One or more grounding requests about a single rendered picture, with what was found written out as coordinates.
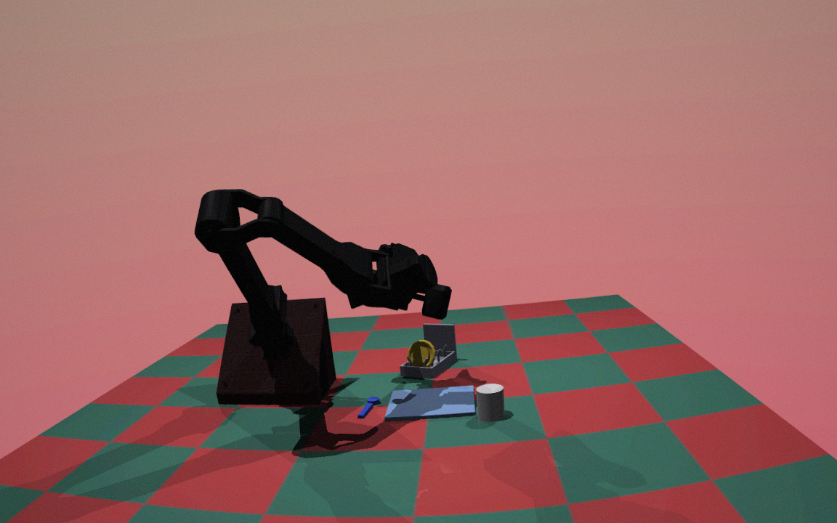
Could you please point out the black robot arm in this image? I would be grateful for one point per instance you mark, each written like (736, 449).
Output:
(400, 270)

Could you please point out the grey cylinder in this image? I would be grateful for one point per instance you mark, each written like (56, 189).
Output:
(490, 402)

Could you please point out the grey dish rack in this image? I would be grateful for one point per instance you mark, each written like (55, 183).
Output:
(442, 337)

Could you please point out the golden yellow round plate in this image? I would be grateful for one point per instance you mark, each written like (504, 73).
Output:
(419, 351)

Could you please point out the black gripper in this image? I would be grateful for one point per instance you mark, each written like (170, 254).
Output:
(436, 302)

